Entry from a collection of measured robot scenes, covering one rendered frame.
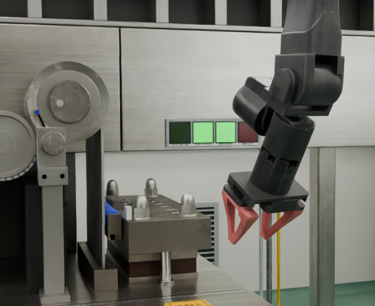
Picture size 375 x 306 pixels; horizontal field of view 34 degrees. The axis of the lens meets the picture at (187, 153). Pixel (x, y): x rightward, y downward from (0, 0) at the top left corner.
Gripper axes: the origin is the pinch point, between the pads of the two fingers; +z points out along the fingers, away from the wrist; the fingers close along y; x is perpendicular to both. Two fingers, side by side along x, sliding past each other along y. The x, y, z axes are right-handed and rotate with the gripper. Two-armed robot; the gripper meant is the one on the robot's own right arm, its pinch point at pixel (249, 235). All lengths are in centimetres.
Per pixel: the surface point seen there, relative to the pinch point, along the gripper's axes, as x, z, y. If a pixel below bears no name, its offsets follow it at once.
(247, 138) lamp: -52, 16, -42
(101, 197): -31.7, 15.1, 7.3
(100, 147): -36.8, 7.2, 7.1
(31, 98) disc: -43.3, 0.4, 19.4
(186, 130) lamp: -58, 16, -26
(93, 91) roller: -40.8, -2.4, 9.0
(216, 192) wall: -209, 154, -177
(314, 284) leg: -39, 60, -75
